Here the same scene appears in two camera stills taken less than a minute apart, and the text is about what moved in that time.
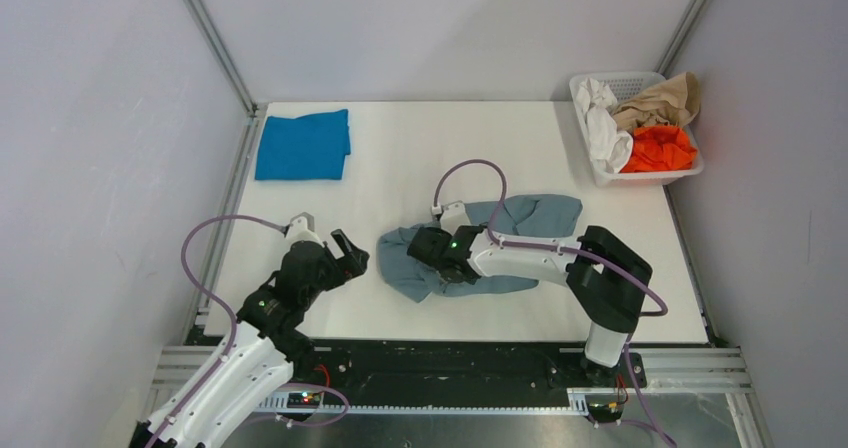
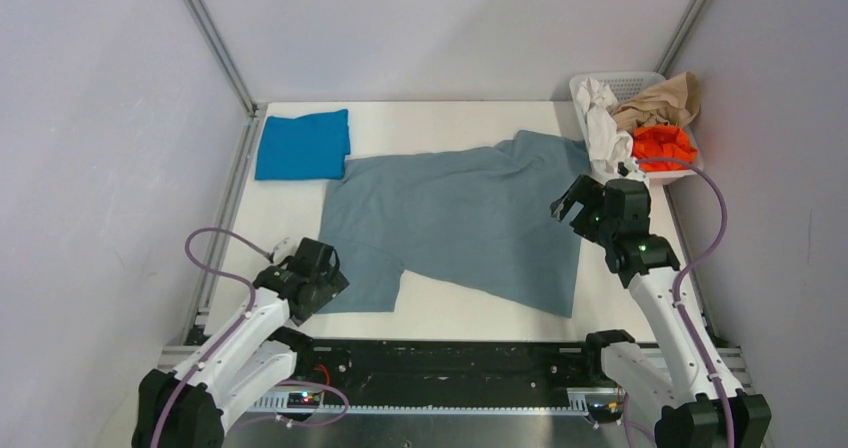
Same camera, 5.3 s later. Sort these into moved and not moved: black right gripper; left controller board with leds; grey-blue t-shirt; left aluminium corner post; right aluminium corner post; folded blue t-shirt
Moved: grey-blue t-shirt; black right gripper
Not moved: right aluminium corner post; folded blue t-shirt; left aluminium corner post; left controller board with leds
